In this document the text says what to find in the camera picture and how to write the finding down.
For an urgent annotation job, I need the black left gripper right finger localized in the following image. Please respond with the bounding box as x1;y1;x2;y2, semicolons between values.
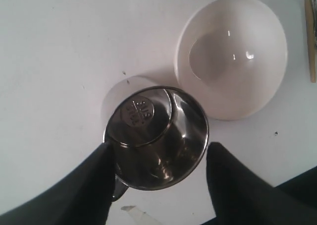
206;142;317;225

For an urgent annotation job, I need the stainless steel cup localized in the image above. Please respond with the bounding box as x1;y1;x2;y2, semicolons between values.
104;86;209;201

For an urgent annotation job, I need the white ceramic bowl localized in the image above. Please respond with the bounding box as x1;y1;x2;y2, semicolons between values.
174;0;288;120

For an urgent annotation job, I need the left wooden chopstick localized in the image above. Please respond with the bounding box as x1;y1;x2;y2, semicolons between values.
304;0;317;83

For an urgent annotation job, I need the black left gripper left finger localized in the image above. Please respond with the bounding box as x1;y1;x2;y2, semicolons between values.
0;143;115;225

